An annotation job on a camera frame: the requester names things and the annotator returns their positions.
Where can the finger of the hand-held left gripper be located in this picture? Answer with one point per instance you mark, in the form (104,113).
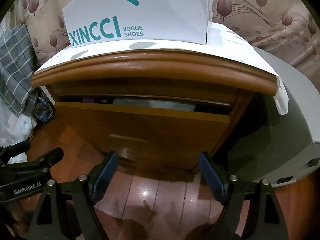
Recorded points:
(17,147)
(52,155)

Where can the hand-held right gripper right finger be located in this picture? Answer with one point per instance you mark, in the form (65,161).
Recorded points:
(211,177)

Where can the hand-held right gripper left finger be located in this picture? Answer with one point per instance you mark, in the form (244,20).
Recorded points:
(108,171)

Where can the wooden drawer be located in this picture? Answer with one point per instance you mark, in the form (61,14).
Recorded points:
(140,130)

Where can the purple underwear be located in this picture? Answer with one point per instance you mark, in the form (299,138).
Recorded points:
(88,100)

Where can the white shoe box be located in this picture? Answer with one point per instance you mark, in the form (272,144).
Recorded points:
(150,10)

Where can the white board strip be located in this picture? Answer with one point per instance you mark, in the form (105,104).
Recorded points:
(48,96)

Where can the grey plaid cloth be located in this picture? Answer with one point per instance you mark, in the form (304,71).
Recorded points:
(15,62)

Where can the grey board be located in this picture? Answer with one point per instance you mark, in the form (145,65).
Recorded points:
(282,130)

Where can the wooden nightstand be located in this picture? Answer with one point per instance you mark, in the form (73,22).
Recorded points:
(150,67)

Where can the white dotted paper cover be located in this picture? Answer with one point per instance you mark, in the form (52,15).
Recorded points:
(225,37)

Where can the patterned beige curtain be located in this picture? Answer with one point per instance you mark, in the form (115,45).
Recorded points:
(262,17)

